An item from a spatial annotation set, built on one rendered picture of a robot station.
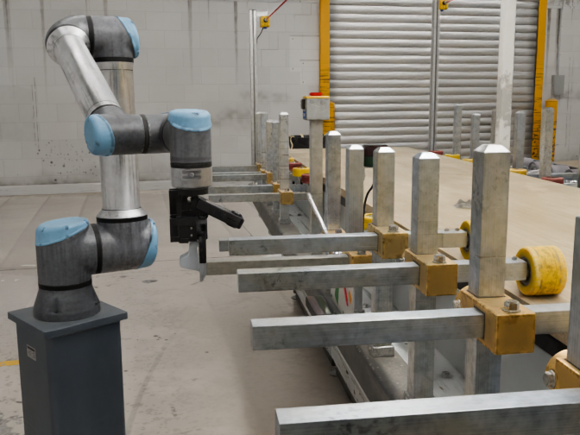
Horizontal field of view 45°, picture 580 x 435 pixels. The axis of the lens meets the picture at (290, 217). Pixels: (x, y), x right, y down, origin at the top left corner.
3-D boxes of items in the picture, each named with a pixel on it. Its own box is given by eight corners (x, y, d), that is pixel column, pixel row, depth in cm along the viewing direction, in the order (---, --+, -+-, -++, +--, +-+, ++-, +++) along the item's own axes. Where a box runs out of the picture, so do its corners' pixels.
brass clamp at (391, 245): (379, 260, 133) (380, 233, 132) (362, 244, 146) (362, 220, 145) (411, 258, 133) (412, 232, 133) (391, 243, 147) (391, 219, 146)
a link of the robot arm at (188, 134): (200, 108, 159) (217, 109, 150) (202, 163, 161) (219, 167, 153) (160, 109, 155) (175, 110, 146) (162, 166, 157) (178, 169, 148)
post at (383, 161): (374, 382, 145) (377, 148, 136) (369, 375, 148) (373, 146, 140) (391, 381, 145) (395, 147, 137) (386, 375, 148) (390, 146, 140)
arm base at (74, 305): (50, 326, 195) (48, 292, 193) (22, 312, 208) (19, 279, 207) (112, 312, 208) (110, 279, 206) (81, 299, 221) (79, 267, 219)
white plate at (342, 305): (351, 330, 160) (351, 287, 158) (329, 298, 185) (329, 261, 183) (354, 330, 160) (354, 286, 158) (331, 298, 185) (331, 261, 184)
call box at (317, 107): (305, 122, 208) (305, 96, 207) (302, 122, 215) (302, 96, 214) (329, 122, 209) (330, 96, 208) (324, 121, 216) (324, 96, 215)
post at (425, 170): (412, 436, 120) (419, 153, 112) (406, 426, 123) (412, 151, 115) (431, 434, 120) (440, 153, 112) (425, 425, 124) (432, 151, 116)
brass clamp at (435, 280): (422, 297, 108) (423, 265, 107) (397, 274, 121) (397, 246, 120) (461, 295, 109) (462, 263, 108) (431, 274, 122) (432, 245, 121)
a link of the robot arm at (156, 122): (135, 112, 165) (151, 113, 154) (182, 111, 170) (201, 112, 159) (137, 153, 166) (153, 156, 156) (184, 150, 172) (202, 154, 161)
